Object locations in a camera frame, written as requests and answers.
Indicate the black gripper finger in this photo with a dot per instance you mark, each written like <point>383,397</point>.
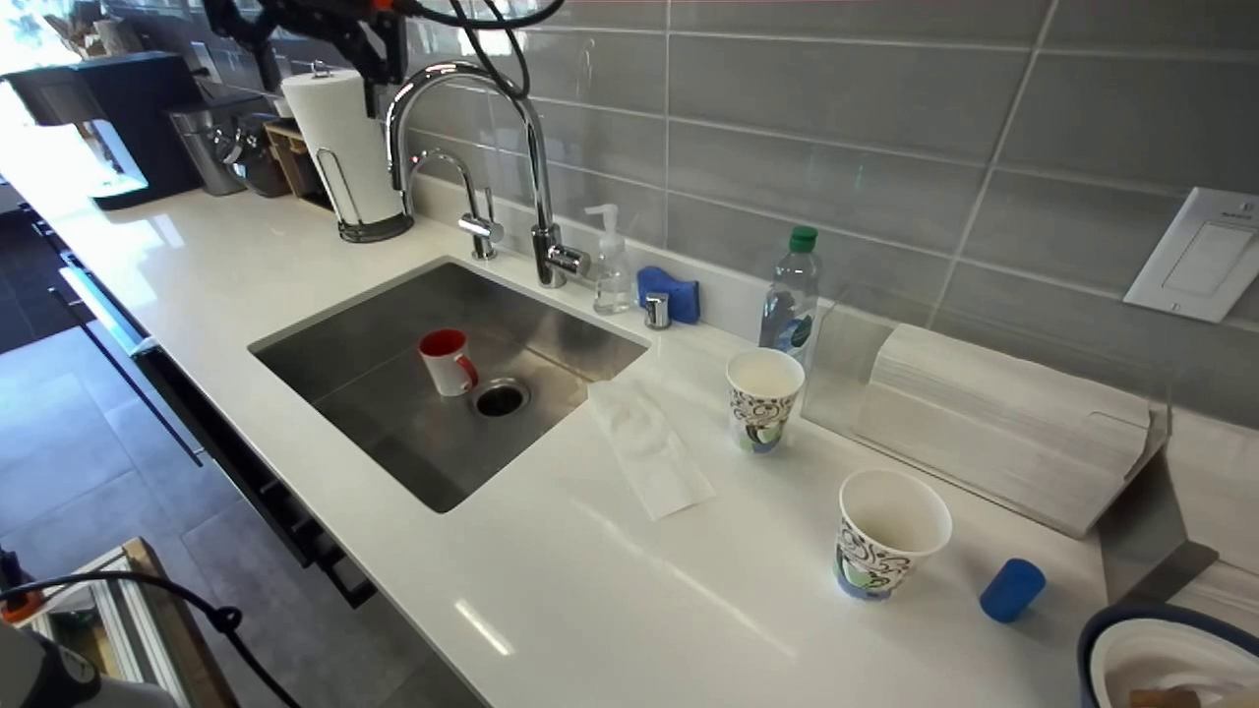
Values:
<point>390,71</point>
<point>373,71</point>

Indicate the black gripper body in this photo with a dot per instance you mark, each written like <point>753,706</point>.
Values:
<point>322,13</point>

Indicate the tall chrome arched faucet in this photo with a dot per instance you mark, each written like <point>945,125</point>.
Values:
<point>542,198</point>

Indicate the small chrome faucet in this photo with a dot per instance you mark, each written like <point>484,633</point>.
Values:
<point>474,222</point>

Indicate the wooden box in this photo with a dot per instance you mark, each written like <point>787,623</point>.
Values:
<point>296,159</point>

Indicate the black coffee machine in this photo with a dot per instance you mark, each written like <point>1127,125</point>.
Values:
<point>132,118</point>

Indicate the stainless steel sink basin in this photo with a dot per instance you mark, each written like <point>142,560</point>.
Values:
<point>379,357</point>

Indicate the clear soap pump bottle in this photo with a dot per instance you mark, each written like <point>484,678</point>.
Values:
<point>610,270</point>

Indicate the white mug red interior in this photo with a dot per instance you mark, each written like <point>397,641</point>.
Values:
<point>445,366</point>

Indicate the black sink drain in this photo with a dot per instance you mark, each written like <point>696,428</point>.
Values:
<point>496,397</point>

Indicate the blue sponge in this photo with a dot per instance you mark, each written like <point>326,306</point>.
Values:
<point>672,294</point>

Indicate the clear plastic sheet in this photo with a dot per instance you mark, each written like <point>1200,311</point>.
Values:
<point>650,446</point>

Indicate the water bottle green cap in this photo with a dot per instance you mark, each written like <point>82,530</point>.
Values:
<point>787,308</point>

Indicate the patterned paper cup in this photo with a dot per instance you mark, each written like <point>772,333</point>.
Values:
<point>886,538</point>
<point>765,395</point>

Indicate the grey round device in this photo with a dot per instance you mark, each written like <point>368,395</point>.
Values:
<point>40,669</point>

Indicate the beige folded drying mat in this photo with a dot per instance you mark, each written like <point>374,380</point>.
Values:
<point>996,418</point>

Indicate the small blue cylinder cap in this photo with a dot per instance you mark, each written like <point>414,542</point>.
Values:
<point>1012,591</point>

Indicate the wooden shelf frame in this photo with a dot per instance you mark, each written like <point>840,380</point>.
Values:
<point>172,653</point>

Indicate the white wall switch plate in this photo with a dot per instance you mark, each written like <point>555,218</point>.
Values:
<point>1200,258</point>

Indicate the grey metal bracket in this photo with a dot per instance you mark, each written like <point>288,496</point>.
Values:
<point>1143,526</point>

